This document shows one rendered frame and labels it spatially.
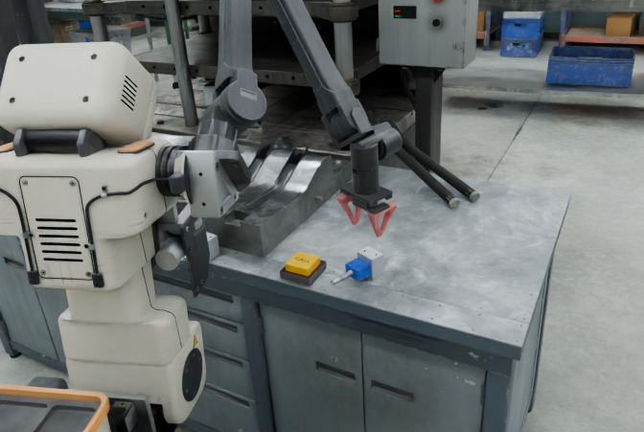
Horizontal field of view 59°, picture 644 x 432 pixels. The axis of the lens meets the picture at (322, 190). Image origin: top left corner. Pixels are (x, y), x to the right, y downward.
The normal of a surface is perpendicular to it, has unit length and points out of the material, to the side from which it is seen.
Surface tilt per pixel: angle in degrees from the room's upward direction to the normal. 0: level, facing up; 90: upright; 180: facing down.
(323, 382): 90
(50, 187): 82
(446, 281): 0
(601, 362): 0
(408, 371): 90
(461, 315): 0
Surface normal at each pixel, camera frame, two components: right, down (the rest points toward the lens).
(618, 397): -0.06, -0.90
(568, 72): -0.43, 0.44
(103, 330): -0.16, 0.30
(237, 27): 0.53, -0.33
